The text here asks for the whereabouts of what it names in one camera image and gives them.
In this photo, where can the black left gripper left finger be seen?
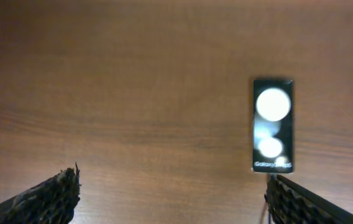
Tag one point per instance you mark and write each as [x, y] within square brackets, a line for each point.
[50, 202]

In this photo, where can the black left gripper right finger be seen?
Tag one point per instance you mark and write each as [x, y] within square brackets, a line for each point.
[290, 203]

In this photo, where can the black smartphone silver back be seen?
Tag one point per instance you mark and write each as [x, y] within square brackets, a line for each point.
[273, 125]

